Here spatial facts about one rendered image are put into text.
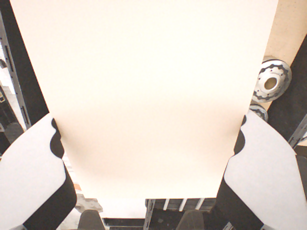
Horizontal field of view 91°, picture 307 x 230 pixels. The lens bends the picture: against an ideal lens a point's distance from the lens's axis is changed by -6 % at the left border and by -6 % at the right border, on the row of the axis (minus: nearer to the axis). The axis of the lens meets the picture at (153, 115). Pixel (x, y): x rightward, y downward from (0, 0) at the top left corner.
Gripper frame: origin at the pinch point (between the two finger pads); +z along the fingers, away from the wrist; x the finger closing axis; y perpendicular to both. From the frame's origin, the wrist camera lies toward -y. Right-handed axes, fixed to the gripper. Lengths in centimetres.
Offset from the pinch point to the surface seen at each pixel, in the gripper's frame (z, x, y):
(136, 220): 66, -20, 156
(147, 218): 16, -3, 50
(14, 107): 40, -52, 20
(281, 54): 26.7, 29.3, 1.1
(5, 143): 79, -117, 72
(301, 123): 16.6, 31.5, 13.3
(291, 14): 26.8, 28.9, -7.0
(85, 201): 38, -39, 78
